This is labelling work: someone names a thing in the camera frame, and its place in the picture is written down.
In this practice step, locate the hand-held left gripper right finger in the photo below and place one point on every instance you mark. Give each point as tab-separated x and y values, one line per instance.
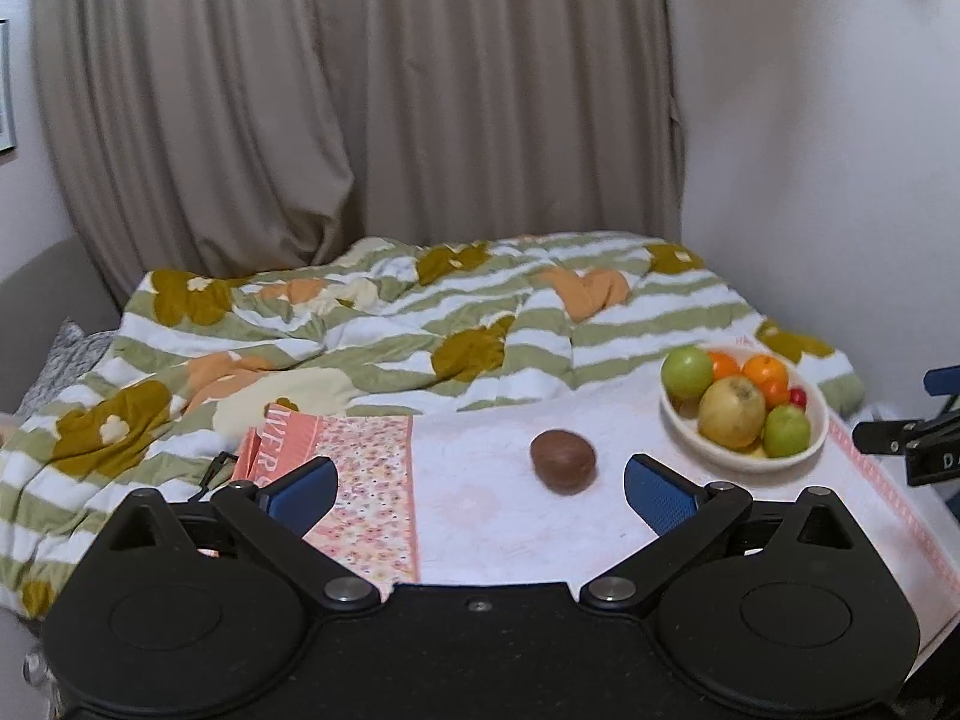
660	499

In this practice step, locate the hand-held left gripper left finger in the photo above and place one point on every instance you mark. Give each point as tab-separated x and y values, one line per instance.
304	499

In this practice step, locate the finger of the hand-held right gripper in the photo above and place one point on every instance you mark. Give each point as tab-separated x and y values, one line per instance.
885	436
943	380

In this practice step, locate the cream bowl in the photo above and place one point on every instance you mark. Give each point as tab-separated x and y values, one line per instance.
690	431

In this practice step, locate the small red fruit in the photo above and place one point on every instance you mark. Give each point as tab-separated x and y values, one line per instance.
798	397

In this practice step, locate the green apple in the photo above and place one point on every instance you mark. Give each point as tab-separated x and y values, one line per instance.
787	431
686	371

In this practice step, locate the brown kiwi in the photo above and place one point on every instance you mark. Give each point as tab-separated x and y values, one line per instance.
562	461

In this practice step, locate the yellow pear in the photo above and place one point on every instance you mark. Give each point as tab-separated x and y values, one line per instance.
731	412

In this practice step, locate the small tangerine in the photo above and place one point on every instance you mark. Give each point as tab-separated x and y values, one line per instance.
776	392

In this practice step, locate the large orange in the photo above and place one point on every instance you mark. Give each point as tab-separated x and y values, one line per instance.
765	369
724	364

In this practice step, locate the green striped floral blanket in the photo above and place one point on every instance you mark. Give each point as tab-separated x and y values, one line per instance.
375	345

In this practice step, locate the pink floral towel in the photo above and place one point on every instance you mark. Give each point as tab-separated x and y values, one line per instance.
480	510

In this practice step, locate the grey patterned pillow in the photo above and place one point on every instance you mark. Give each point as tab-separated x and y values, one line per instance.
64	360

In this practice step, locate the grey upholstered headboard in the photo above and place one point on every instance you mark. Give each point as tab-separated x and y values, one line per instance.
45	292

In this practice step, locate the beige curtain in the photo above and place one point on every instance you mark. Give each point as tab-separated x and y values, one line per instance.
375	90

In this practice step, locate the framed wall poster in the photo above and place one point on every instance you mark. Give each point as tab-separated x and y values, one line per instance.
6	90

